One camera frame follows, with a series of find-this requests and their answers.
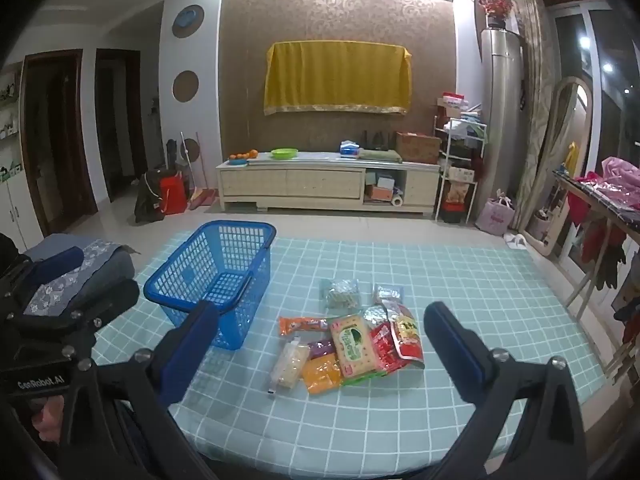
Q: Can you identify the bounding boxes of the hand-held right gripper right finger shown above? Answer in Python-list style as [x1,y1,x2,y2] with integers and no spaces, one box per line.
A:
[424,302,589,480]

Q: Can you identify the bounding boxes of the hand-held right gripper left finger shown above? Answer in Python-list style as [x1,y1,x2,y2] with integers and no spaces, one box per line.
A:
[60,301,222,480]

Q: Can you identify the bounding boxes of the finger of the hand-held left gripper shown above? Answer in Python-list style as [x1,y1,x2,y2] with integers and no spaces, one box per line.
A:
[10,247,86,297]
[10,280,141,357]

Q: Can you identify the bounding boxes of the red and yellow snack pouch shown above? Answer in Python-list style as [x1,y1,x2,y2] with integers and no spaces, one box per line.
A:
[381,300,425,368]

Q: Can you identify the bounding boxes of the red snack packet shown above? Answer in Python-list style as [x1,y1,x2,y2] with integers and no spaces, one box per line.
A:
[369,322,412,376]

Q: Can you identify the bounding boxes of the pink and green cracker packet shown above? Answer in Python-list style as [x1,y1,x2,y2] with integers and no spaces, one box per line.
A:
[330,314,388,380]

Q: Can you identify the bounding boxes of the white snack packet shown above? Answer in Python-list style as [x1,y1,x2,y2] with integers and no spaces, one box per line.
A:
[268,338,311,395]

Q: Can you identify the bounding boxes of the blue plastic basket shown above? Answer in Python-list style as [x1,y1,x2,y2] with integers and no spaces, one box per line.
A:
[143,220,277,351]

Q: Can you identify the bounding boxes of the orange sausage packet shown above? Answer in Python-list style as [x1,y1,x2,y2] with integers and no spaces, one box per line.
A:
[278,316,331,337]

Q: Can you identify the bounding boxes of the purple snack packet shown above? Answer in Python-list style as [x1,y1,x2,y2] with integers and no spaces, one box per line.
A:
[307,338,337,359]

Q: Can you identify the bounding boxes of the orange snack packet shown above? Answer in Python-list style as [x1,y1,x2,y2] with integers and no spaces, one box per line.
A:
[300,352,346,396]

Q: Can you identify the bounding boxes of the person's left hand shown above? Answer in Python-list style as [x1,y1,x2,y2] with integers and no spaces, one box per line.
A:
[31,394,67,431]

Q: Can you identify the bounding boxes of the teal checked tablecloth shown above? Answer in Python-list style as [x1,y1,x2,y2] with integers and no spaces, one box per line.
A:
[92,236,593,466]

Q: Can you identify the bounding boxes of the black bag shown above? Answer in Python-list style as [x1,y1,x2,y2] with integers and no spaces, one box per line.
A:
[134,170,166,224]

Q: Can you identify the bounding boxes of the red paper bag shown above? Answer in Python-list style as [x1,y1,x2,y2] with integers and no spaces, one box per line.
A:
[159,170,188,215]

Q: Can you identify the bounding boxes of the dark wooden door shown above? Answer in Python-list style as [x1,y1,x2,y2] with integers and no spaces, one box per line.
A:
[22,50,98,236]

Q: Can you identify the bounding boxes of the pink tote bag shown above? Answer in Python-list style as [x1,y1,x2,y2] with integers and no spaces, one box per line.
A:
[475,194,516,237]

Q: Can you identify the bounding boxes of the broom with red head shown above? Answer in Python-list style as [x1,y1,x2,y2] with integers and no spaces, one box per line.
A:
[187,131,219,209]

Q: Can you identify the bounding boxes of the white shelf rack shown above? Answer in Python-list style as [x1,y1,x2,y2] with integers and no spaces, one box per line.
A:
[434,92,488,225]

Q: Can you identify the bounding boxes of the red hanging clothes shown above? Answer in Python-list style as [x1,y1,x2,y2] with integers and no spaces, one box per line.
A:
[567,195,628,291]

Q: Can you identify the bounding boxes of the beige low cabinet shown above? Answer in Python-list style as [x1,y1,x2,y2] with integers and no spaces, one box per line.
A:
[215,152,442,218]

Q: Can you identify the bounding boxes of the brown cardboard box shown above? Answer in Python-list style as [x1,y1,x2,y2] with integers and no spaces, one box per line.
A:
[395,131,441,165]

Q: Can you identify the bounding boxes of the wooden folding table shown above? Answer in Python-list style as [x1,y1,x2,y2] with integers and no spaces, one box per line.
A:
[551,167,640,321]

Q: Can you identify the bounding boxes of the folded green cloth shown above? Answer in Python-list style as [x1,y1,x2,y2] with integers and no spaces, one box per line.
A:
[359,148,403,163]

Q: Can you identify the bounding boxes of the pink cloth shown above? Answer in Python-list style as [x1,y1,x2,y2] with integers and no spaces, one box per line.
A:
[600,156,640,196]

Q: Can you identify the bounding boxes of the tall standing air conditioner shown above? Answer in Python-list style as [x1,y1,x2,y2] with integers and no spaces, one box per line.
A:
[480,27,526,201]

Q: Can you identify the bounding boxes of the arched standing mirror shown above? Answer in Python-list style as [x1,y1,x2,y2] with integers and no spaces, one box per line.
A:
[520,76,593,261]

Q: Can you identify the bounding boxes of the patterned beige curtain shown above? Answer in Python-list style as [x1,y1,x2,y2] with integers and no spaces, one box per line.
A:
[507,0,556,233]

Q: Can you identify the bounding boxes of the yellow hanging cloth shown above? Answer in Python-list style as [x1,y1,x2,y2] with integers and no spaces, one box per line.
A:
[263,40,413,117]

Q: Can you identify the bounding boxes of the glass sliding door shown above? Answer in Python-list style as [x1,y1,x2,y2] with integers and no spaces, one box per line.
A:
[552,5,640,281]

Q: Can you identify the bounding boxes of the vase of red flowers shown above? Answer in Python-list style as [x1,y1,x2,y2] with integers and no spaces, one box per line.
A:
[477,0,515,30]

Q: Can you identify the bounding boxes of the round wall niche blue plate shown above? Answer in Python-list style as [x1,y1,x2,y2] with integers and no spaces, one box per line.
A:
[171,4,206,40]

